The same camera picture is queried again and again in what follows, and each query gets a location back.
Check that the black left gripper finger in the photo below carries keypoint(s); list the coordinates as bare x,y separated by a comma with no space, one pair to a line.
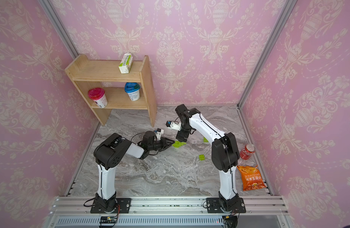
168,145
168,141

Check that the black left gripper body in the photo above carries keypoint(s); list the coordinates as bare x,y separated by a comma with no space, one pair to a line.
157,145

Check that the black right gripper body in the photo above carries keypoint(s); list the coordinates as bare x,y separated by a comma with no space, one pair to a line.
184,132

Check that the green lego brick base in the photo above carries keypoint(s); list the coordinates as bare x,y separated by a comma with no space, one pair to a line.
178,144

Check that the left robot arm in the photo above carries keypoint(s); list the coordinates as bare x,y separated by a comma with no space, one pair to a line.
109,154

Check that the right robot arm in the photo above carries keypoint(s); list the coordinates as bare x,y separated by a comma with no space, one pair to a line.
224,154

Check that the green lego brick loose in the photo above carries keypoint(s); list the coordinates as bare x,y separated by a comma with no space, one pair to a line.
201,157

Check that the blue lid cup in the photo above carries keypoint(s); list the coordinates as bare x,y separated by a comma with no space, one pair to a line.
132,89

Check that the wooden shelf unit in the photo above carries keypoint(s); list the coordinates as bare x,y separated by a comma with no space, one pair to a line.
87,74

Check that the pink lid cup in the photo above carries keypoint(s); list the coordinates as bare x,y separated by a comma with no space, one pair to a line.
98,96

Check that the red cola can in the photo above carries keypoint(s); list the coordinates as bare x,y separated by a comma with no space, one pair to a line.
247,152

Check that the white green carton box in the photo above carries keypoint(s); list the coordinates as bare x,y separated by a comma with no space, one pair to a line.
126,63

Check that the small circuit board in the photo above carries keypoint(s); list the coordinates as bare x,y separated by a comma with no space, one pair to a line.
108,220

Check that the orange snack bag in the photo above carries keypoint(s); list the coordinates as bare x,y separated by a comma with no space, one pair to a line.
251,178

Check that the aluminium corner profile right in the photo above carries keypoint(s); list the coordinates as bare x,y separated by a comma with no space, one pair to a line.
275,33

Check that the aluminium corner profile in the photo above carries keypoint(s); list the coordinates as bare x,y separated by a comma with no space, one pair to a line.
59,27
275,33

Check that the aluminium corner profile left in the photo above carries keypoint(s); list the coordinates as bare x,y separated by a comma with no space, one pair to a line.
59,27

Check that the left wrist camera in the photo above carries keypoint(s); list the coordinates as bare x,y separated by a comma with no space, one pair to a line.
158,132

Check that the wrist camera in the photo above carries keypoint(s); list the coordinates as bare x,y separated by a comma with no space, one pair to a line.
158,132
174,125

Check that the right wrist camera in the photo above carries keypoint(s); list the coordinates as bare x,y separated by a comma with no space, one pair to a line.
174,125

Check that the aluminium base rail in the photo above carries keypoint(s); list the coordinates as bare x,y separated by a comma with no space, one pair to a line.
171,212

